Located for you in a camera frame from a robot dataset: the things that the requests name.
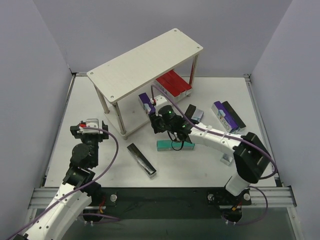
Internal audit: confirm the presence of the purple cable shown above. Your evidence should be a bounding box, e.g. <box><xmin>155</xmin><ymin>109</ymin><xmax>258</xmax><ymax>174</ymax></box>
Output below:
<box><xmin>7</xmin><ymin>126</ymin><xmax>121</xmax><ymax>240</ymax></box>
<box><xmin>149</xmin><ymin>84</ymin><xmax>278</xmax><ymax>227</ymax></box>

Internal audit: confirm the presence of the black toothpaste box right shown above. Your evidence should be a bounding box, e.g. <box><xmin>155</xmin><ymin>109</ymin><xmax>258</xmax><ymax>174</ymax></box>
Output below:
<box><xmin>222</xmin><ymin>101</ymin><xmax>247</xmax><ymax>131</ymax></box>

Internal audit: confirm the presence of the black box under R&O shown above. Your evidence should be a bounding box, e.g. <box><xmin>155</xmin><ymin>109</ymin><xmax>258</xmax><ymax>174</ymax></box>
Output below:
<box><xmin>184</xmin><ymin>104</ymin><xmax>197</xmax><ymax>123</ymax></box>

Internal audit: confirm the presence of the white two-tier shelf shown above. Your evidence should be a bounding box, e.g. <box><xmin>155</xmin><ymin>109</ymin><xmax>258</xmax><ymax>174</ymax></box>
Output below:
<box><xmin>86</xmin><ymin>28</ymin><xmax>204</xmax><ymax>139</ymax></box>

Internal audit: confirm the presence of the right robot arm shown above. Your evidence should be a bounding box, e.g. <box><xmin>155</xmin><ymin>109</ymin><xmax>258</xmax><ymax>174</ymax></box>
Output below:
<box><xmin>148</xmin><ymin>105</ymin><xmax>277</xmax><ymax>204</ymax></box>

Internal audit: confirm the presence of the black toothpaste box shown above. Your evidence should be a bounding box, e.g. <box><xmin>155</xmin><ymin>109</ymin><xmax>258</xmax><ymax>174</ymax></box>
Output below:
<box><xmin>222</xmin><ymin>101</ymin><xmax>247</xmax><ymax>131</ymax></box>
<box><xmin>126</xmin><ymin>143</ymin><xmax>157</xmax><ymax>179</ymax></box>

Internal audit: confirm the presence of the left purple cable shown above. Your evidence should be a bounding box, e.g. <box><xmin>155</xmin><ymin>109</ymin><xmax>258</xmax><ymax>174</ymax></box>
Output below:
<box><xmin>7</xmin><ymin>126</ymin><xmax>121</xmax><ymax>240</ymax></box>

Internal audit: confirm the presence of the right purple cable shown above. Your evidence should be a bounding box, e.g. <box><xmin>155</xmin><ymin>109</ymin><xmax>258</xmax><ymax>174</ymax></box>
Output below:
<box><xmin>149</xmin><ymin>84</ymin><xmax>278</xmax><ymax>227</ymax></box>

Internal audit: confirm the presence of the purple toothpaste box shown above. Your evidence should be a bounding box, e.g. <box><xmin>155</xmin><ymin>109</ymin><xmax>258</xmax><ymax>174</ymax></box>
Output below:
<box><xmin>211</xmin><ymin>101</ymin><xmax>239</xmax><ymax>134</ymax></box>
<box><xmin>138</xmin><ymin>92</ymin><xmax>156</xmax><ymax>117</ymax></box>

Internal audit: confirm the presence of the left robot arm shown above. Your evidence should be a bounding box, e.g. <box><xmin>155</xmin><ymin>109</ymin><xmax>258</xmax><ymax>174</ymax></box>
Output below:
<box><xmin>10</xmin><ymin>118</ymin><xmax>109</xmax><ymax>240</ymax></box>

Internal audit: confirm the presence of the aluminium frame rail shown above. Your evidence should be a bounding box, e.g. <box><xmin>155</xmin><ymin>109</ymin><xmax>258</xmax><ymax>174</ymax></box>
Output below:
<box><xmin>27</xmin><ymin>76</ymin><xmax>297</xmax><ymax>240</ymax></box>

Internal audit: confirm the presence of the teal toothpaste box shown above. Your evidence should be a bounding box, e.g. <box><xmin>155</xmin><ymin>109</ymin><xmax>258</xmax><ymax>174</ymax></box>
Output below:
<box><xmin>156</xmin><ymin>140</ymin><xmax>195</xmax><ymax>152</ymax></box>

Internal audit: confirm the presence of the black toothpaste box left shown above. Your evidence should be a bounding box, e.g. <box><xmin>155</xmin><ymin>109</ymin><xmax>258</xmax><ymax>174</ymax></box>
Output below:
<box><xmin>126</xmin><ymin>143</ymin><xmax>157</xmax><ymax>179</ymax></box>

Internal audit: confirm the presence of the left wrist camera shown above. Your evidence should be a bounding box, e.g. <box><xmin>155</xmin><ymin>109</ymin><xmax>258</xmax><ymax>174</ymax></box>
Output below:
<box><xmin>78</xmin><ymin>118</ymin><xmax>99</xmax><ymax>132</ymax></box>

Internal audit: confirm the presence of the red silver toothpaste box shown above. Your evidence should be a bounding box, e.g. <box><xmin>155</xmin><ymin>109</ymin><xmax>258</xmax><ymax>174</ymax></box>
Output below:
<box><xmin>158</xmin><ymin>72</ymin><xmax>191</xmax><ymax>101</ymax></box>

